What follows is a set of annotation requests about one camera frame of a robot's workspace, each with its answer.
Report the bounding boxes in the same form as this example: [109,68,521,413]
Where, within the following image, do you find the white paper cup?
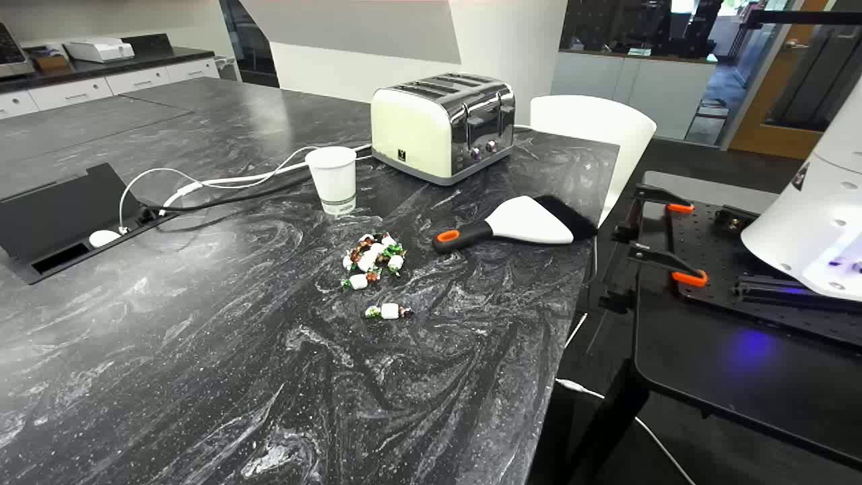
[303,145,360,217]

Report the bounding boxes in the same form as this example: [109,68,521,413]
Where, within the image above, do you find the cream and chrome toaster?
[368,69,520,188]

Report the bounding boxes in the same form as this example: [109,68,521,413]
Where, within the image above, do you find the white background cabinet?
[550,52,721,143]

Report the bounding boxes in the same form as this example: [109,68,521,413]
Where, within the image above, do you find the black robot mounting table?
[574,164,862,469]

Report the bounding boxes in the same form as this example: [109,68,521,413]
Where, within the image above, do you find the white power adapter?
[86,227,124,251]

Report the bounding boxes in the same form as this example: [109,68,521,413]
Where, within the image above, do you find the low black countertop appliance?
[117,32,175,60]

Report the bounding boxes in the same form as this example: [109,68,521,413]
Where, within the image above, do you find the wooden door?
[727,0,832,162]

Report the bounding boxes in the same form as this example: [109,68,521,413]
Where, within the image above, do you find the black table power box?
[0,160,159,289]

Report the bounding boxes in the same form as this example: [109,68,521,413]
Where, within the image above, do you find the kitchen counter white cabinets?
[0,42,222,123]

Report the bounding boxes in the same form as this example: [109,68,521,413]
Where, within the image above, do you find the white countertop appliance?
[61,37,137,64]

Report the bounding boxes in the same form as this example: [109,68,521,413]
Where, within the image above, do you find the brown basket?
[24,42,76,76]

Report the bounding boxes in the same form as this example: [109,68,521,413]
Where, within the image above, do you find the black horizontal bar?
[737,5,862,29]

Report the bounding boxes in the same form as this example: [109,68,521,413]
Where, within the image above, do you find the white hand brush orange-black handle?
[431,190,601,255]

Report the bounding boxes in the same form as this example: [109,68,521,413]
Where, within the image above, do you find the black power cable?
[144,169,318,227]

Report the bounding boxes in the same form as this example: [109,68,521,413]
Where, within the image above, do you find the white toaster power cable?
[159,139,373,217]

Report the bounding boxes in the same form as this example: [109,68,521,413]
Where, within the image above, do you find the thin white floor cable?
[554,374,698,485]

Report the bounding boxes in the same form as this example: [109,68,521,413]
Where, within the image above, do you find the orange-handled black clamp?
[624,239,710,292]
[660,199,700,273]

